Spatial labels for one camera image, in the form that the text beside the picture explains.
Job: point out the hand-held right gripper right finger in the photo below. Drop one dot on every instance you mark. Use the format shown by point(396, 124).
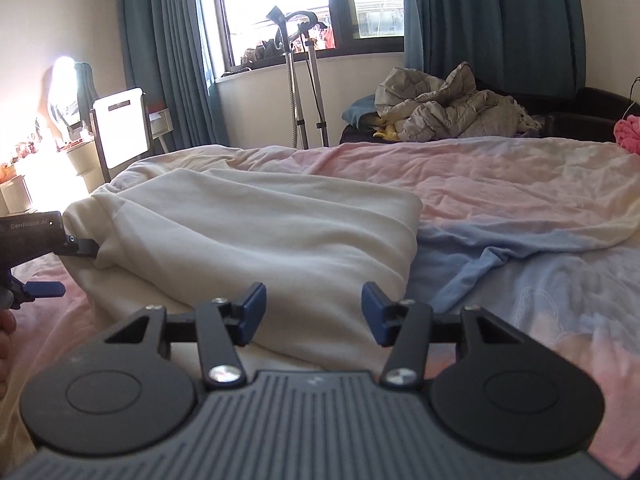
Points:
point(375, 312)

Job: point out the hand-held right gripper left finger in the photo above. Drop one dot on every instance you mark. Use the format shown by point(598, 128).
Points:
point(252, 310)

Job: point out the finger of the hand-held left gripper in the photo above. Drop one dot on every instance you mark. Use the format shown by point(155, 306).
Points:
point(47, 289)
point(80, 247)

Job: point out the cream white pants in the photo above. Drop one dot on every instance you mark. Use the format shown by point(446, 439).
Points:
point(260, 230)

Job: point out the person's left hand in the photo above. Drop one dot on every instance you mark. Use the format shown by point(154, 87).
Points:
point(5, 330)

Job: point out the white cabinet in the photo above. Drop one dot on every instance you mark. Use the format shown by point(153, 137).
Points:
point(85, 160)

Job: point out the white chair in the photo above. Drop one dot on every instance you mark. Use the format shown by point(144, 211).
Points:
point(122, 127)

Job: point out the dark hanging garment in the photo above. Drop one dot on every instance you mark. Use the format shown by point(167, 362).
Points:
point(84, 87)

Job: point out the pink pastel bed sheet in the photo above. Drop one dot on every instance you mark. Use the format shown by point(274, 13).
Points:
point(500, 200)

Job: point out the yellow cloth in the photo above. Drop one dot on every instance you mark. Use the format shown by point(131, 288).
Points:
point(387, 133)

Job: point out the teal pillow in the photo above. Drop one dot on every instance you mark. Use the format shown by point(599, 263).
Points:
point(359, 111)

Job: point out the teal curtain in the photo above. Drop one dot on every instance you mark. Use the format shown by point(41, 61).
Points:
point(495, 15)
point(165, 50)

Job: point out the grey quilted blanket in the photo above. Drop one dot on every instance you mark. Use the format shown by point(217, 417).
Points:
point(450, 105)

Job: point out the black sofa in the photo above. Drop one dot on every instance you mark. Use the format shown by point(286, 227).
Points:
point(575, 110)

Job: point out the window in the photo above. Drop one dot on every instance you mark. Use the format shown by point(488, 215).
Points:
point(310, 5)

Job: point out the pink knitted cloth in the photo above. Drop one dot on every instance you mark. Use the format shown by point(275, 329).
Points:
point(629, 132)

